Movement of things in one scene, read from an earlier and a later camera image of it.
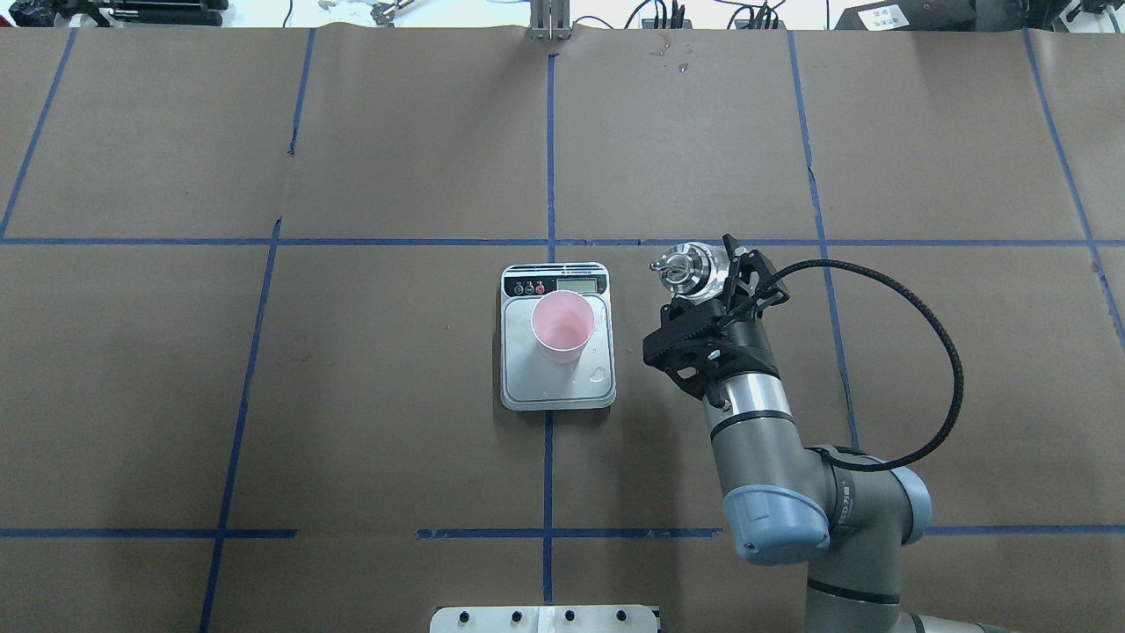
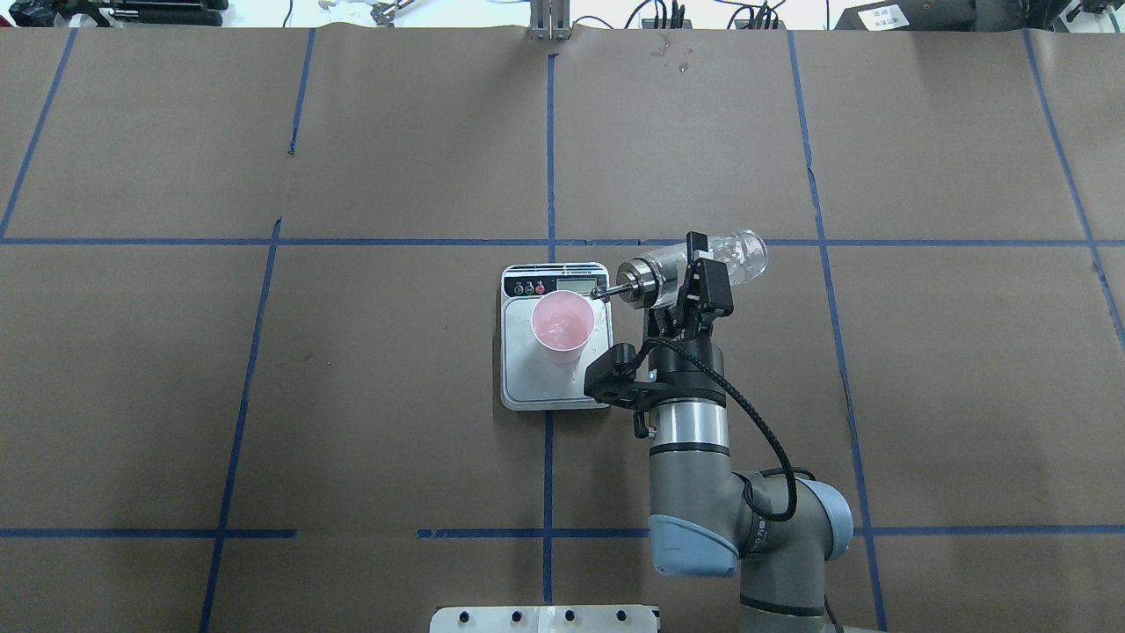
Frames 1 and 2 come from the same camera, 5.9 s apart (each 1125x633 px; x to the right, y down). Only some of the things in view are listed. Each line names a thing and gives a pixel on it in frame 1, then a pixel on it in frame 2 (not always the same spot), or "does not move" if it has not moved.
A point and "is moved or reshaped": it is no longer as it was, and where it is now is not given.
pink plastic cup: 562,323 does not move
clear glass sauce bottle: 693,271 is moved or reshaped
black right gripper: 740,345 -> 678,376
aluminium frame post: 550,20 does not move
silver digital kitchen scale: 530,380 does not move
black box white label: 912,16 does not move
